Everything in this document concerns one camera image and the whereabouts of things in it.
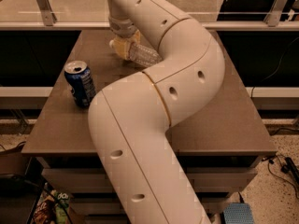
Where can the clear plastic water bottle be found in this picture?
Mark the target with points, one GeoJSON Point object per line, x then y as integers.
{"type": "Point", "coordinates": [143, 56]}

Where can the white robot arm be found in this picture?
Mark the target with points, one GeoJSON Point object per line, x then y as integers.
{"type": "Point", "coordinates": [128, 119]}

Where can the blue perforated box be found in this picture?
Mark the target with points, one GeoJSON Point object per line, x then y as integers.
{"type": "Point", "coordinates": [238, 213]}

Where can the grey drawer cabinet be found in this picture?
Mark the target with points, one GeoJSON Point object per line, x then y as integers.
{"type": "Point", "coordinates": [218, 147]}

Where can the snack bags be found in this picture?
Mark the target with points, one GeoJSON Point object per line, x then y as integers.
{"type": "Point", "coordinates": [52, 207]}

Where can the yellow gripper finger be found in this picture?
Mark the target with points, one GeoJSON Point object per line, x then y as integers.
{"type": "Point", "coordinates": [122, 46]}

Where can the dark office chair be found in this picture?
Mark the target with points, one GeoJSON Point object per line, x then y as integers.
{"type": "Point", "coordinates": [244, 10]}

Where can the metal railing post left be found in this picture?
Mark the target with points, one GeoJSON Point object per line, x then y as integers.
{"type": "Point", "coordinates": [48, 16]}

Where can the metal railing post right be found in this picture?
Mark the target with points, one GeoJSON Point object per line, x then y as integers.
{"type": "Point", "coordinates": [272, 18]}

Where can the blue soda can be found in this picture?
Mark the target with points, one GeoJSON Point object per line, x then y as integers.
{"type": "Point", "coordinates": [79, 77]}

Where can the brown bag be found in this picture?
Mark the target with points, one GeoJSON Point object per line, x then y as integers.
{"type": "Point", "coordinates": [13, 162]}

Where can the black power strip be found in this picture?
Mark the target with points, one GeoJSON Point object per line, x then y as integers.
{"type": "Point", "coordinates": [293, 169]}

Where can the metal railing post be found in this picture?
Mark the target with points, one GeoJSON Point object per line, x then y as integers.
{"type": "Point", "coordinates": [48, 16]}
{"type": "Point", "coordinates": [272, 18]}

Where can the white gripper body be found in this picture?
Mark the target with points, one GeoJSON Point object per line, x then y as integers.
{"type": "Point", "coordinates": [123, 29]}

